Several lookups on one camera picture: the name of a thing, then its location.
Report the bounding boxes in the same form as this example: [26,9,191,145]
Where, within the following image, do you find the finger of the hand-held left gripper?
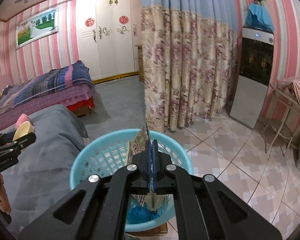
[12,132,37,153]
[0,132,16,147]

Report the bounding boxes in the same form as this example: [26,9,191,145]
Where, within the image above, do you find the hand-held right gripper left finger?
[19,140,153,240]

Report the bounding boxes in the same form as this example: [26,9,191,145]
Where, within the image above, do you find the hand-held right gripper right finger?
[152,140,283,240]

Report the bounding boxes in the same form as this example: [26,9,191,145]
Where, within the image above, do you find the white plastic lid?
[12,121,32,142]

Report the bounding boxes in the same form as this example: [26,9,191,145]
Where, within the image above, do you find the printed wrapper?
[129,123,153,205]

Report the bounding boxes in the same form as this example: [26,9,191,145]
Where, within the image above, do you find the light blue plastic basket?
[69,129,193,232]

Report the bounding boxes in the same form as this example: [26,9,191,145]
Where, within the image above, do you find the white cloth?
[144,194,165,213]

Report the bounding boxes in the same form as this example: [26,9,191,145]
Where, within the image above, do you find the blue plastic bag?
[127,197,163,224]

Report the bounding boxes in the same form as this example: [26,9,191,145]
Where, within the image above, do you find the person's left hand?
[0,174,12,215]

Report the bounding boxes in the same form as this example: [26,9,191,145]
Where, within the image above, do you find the grey-blue tablecloth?
[0,104,89,233]

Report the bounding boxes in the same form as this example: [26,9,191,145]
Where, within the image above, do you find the bed with purple mattress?
[0,60,95,135]

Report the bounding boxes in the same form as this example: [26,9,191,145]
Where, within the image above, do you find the striped patchwork quilt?
[0,60,94,120]

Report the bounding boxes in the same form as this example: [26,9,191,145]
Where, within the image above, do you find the wooden stool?
[125,221,168,237]

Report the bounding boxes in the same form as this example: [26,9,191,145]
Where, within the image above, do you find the blue floral curtain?
[140,0,240,133]

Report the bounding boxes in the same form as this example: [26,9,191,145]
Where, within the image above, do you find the wooden desk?
[135,44,144,82]

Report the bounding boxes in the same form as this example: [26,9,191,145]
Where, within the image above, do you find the framed wedding picture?
[15,7,59,48]

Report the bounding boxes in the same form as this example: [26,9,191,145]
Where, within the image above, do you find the white wardrobe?
[76,0,142,80]

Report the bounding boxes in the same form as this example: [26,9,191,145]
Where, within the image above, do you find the water dispenser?
[229,26,275,129]

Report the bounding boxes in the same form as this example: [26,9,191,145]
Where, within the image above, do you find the metal rack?
[261,82,300,155]

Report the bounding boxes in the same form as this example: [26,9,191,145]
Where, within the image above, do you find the pink cloth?
[276,77,300,118]

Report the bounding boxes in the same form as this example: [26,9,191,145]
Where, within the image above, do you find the blue cloth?
[245,3,275,32]

